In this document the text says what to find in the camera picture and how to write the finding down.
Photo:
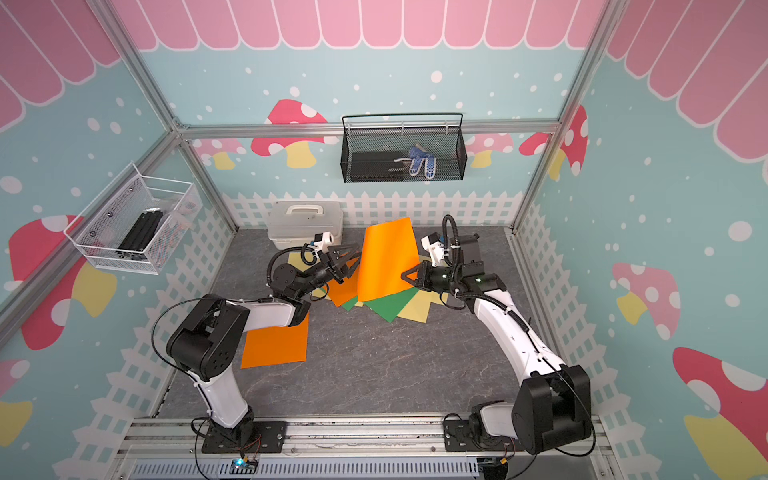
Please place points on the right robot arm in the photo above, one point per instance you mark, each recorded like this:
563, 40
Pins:
552, 408

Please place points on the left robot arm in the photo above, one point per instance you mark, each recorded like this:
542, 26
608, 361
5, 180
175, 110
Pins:
203, 347

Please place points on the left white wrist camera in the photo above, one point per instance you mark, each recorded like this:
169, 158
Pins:
323, 241

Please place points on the large green paper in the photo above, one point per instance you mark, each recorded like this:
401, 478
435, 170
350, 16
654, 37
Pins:
388, 307

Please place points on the right yellow paper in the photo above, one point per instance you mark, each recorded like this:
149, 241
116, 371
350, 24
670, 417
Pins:
418, 306

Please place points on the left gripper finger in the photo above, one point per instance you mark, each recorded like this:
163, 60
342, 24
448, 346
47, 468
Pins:
346, 266
341, 254

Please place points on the blue white item in basket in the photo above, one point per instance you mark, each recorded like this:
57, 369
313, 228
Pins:
418, 162

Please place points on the black box in white basket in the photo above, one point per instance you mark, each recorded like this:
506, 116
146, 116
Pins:
140, 235

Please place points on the white wire wall basket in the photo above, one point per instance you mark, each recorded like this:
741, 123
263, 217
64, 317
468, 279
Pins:
99, 229

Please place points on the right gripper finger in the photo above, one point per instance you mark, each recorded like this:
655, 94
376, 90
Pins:
415, 272
416, 282

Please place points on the black wire wall basket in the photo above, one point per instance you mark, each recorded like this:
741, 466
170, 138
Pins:
403, 147

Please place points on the white plastic storage box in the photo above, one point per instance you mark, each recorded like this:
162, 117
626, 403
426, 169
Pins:
293, 223

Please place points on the orange paper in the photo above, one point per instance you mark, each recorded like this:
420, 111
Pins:
341, 293
276, 346
389, 249

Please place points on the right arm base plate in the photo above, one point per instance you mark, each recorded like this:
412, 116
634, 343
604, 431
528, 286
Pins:
468, 435

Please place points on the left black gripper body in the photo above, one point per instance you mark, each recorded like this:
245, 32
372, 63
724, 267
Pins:
320, 274

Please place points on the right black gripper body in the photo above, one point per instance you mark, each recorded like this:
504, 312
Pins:
438, 279

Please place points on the small green circuit board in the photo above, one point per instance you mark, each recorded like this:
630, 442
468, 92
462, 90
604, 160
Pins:
243, 466

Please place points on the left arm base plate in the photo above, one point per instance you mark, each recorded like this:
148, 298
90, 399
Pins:
270, 437

